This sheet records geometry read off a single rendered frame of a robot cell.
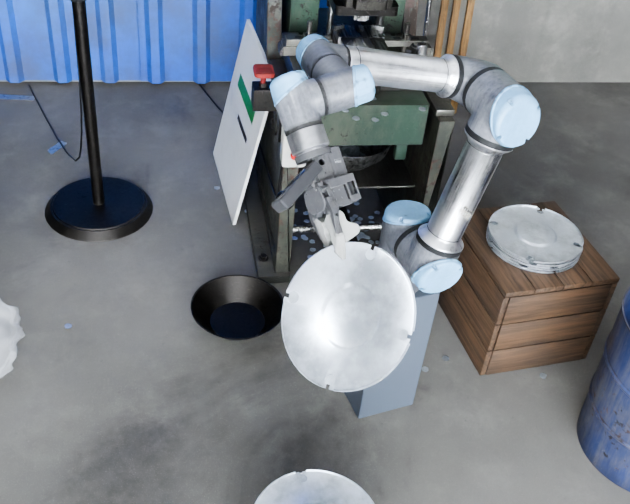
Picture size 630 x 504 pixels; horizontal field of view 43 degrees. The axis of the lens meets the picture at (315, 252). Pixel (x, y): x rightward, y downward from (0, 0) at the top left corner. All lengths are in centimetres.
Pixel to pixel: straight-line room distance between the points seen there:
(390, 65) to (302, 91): 27
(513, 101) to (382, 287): 48
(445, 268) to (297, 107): 60
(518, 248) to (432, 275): 62
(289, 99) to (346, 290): 38
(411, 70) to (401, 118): 83
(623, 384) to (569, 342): 45
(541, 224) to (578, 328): 34
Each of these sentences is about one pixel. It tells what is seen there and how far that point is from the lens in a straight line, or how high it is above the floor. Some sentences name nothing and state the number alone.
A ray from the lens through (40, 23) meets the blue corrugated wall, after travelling 386.
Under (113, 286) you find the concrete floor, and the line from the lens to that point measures 278.
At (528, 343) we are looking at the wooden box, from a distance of 258.
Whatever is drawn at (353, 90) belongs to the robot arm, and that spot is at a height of 112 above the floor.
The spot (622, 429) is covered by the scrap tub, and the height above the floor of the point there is 20.
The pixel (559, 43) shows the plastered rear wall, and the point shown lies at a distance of 436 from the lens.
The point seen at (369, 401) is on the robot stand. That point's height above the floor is 7.
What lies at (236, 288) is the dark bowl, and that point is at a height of 4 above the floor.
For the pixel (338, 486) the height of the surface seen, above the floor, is 26.
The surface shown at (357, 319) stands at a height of 77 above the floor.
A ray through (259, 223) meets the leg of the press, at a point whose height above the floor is 3.
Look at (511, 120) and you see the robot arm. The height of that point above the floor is 103.
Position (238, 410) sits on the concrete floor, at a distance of 239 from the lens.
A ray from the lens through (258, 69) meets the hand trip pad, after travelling 242.
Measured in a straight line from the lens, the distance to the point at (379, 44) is 259.
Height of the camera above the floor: 184
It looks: 39 degrees down
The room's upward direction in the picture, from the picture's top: 6 degrees clockwise
